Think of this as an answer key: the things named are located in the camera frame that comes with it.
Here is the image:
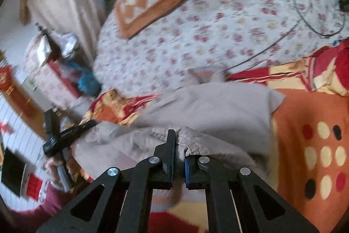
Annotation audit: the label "black notebook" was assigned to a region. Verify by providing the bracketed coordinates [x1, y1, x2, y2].
[1, 147, 28, 197]

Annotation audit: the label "orange yellow red printed blanket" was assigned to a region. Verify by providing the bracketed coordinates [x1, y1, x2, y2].
[65, 39, 349, 233]

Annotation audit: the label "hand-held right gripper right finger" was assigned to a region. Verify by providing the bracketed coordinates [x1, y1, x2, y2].
[184, 156, 319, 233]

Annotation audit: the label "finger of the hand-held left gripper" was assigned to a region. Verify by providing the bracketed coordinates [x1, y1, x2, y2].
[60, 120, 99, 139]

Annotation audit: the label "person's left hand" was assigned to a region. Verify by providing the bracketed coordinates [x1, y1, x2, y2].
[45, 155, 72, 191]

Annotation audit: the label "floral bed sheet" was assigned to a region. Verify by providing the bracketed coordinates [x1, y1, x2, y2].
[93, 0, 349, 102]

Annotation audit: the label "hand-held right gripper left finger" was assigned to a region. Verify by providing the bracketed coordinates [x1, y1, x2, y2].
[35, 129, 176, 233]

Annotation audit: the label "blue bag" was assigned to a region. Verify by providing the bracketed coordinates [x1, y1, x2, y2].
[76, 69, 100, 97]

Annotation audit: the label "beige pants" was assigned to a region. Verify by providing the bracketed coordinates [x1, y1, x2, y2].
[74, 66, 285, 191]

